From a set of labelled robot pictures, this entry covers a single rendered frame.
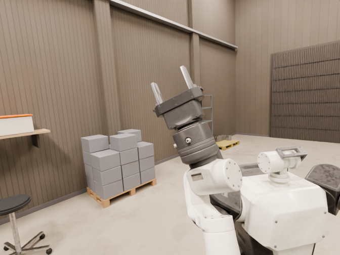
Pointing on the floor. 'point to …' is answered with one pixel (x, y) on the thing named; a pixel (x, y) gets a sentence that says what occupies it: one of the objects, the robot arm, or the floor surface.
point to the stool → (7, 204)
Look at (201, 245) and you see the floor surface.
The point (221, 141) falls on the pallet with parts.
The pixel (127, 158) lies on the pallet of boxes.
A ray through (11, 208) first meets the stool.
